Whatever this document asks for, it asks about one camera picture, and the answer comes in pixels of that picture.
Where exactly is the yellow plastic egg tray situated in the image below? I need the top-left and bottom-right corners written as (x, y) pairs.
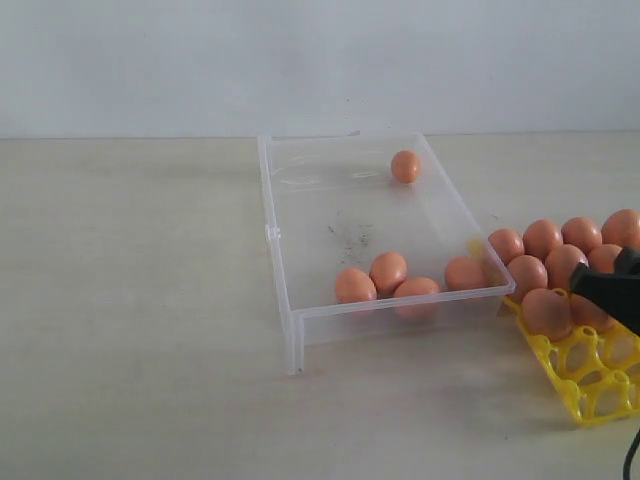
top-left (503, 297), bottom-right (639, 426)

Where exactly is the clear plastic box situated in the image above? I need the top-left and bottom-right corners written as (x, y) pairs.
top-left (258, 132), bottom-right (515, 375)

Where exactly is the brown egg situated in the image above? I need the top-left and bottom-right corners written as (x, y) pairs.
top-left (444, 256), bottom-right (488, 291)
top-left (391, 150), bottom-right (421, 184)
top-left (561, 216), bottom-right (602, 255)
top-left (569, 294), bottom-right (616, 333)
top-left (544, 244), bottom-right (588, 291)
top-left (587, 244), bottom-right (622, 274)
top-left (369, 251), bottom-right (408, 297)
top-left (335, 267), bottom-right (377, 304)
top-left (488, 228), bottom-right (525, 265)
top-left (523, 219), bottom-right (563, 262)
top-left (507, 255), bottom-right (548, 303)
top-left (601, 208), bottom-right (640, 250)
top-left (392, 276), bottom-right (442, 321)
top-left (521, 288), bottom-right (572, 341)

